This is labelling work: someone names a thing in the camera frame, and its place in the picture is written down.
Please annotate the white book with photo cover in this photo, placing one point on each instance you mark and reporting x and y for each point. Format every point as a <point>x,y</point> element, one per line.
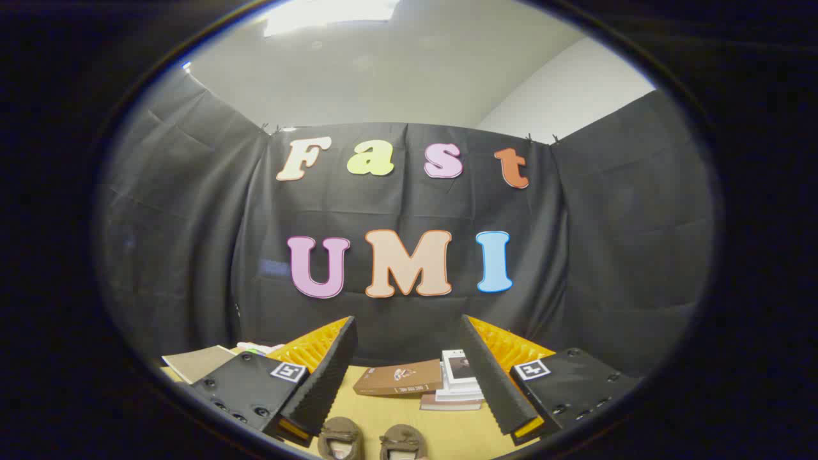
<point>455,369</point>

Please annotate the tan storage box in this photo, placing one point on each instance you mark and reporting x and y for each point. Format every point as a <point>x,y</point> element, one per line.
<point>195,363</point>

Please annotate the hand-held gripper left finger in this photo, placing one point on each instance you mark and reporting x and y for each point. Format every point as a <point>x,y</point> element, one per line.
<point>326,377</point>

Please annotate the brown fuzzy shoe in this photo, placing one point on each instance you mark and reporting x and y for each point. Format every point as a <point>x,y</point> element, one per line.
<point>402,442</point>
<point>340,437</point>

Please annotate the yellow and green plush toy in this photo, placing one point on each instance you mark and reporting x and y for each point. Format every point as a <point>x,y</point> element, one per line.
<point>259,348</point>

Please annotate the brown cover book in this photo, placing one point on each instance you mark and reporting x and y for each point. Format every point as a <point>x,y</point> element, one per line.
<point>399,379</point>

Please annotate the plain white book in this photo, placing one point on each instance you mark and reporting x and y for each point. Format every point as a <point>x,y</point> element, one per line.
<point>457,392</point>

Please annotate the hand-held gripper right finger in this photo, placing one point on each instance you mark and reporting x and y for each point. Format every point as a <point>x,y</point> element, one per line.
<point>492,377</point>

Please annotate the thick mauve cover book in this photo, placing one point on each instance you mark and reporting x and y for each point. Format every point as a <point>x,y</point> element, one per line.
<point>447,404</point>

